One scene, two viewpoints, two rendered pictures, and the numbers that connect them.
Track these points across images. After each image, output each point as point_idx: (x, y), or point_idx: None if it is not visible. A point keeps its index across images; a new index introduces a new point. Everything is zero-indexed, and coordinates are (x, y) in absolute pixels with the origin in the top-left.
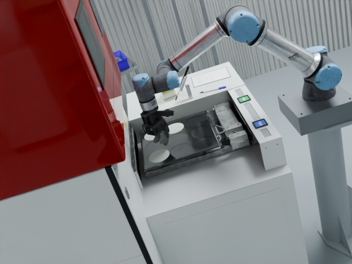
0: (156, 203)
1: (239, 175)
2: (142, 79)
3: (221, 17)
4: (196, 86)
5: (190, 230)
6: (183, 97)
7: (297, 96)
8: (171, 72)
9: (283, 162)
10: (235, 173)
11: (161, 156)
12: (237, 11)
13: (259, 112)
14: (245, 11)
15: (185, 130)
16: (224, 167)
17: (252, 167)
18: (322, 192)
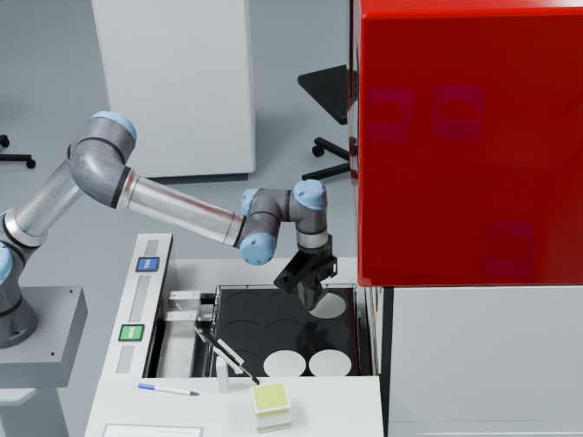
0: (346, 272)
1: (214, 277)
2: (306, 179)
3: (121, 163)
4: (196, 427)
5: None
6: (239, 402)
7: (36, 340)
8: (252, 191)
9: None
10: (218, 282)
11: (323, 303)
12: (108, 116)
13: (132, 289)
14: (96, 115)
15: (264, 348)
16: None
17: (191, 283)
18: None
